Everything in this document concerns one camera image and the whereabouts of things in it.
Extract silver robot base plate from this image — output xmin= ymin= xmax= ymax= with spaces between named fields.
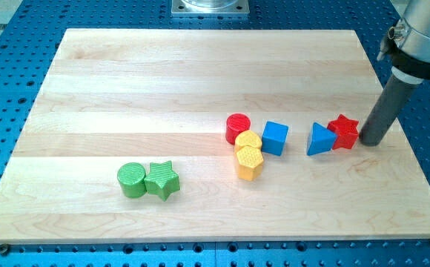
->
xmin=171 ymin=0 xmax=249 ymax=16

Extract green cylinder block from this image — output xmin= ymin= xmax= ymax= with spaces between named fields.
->
xmin=117 ymin=162 xmax=147 ymax=198

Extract red star block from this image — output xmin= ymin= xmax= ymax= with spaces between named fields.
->
xmin=327 ymin=114 xmax=359 ymax=150

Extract blue triangle block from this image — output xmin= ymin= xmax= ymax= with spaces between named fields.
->
xmin=306 ymin=122 xmax=337 ymax=156

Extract blue cube block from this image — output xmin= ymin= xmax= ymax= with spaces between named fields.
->
xmin=261 ymin=121 xmax=288 ymax=156

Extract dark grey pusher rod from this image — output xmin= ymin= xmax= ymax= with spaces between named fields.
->
xmin=360 ymin=67 xmax=423 ymax=146

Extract light wooden board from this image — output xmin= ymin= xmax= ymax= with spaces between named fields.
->
xmin=0 ymin=29 xmax=430 ymax=244

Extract green star block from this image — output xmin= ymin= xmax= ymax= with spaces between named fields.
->
xmin=144 ymin=161 xmax=180 ymax=201

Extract yellow hexagon block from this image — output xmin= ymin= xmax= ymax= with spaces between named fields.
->
xmin=235 ymin=146 xmax=264 ymax=181

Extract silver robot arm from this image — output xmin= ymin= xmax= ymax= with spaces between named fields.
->
xmin=377 ymin=0 xmax=430 ymax=80

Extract red cylinder block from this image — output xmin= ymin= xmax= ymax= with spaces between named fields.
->
xmin=225 ymin=113 xmax=251 ymax=145

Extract blue perforated metal table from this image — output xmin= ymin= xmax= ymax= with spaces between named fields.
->
xmin=0 ymin=0 xmax=430 ymax=266

